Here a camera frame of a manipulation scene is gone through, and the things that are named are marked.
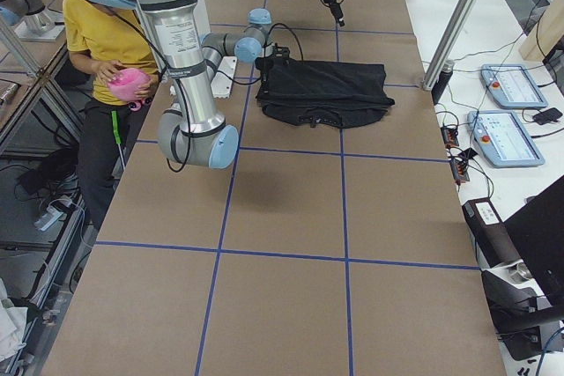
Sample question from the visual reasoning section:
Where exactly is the black printed t-shirt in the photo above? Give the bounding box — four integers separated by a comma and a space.
256, 59, 395, 129

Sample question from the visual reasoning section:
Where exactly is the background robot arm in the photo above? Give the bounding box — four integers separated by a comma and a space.
1, 0, 64, 41

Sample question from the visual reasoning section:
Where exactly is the black water bottle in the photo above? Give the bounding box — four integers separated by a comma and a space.
431, 59, 455, 106

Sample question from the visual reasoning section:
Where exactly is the pink plush toy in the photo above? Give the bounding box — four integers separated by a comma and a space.
108, 68, 152, 111

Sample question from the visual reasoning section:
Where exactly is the black power strip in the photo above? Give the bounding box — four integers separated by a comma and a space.
440, 125, 470, 186

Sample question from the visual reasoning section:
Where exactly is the person in yellow shirt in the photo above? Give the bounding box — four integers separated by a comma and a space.
63, 0, 159, 230

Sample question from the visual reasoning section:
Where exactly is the far teach pendant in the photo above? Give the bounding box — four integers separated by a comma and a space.
480, 63, 548, 109

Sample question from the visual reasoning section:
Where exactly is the teach pendant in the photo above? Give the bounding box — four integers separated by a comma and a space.
480, 63, 548, 109
467, 110, 545, 168

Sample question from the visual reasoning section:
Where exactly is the near teach pendant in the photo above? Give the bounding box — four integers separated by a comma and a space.
467, 110, 545, 168

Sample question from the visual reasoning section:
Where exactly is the black power adapter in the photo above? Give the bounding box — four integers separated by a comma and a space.
532, 107, 563, 125

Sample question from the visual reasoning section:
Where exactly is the black desktop device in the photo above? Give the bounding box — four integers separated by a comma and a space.
462, 197, 521, 267

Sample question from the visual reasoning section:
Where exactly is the white floor power strip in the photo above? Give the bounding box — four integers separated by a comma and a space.
34, 197, 72, 232

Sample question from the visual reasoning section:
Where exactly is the black monitor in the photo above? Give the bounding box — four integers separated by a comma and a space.
505, 178, 563, 305

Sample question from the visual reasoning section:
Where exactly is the aluminium frame post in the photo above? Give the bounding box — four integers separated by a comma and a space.
421, 0, 477, 91

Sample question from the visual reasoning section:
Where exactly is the green handled stick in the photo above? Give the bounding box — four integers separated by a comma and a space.
110, 110, 126, 170

